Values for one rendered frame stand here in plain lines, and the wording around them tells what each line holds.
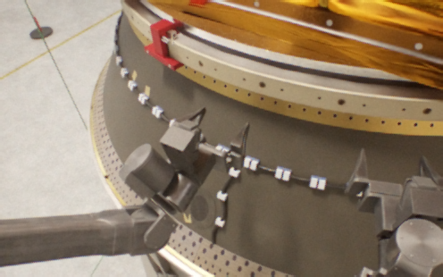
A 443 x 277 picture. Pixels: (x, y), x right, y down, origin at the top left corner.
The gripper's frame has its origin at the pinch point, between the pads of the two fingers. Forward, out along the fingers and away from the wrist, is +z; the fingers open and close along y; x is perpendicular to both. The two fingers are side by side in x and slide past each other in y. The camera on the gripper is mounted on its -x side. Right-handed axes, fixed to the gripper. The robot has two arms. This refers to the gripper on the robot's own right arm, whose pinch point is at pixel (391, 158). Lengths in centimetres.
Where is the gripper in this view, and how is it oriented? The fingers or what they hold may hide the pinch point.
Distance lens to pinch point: 61.5
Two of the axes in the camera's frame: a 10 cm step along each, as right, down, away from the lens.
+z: 2.0, -8.3, 5.2
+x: 0.8, 5.5, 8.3
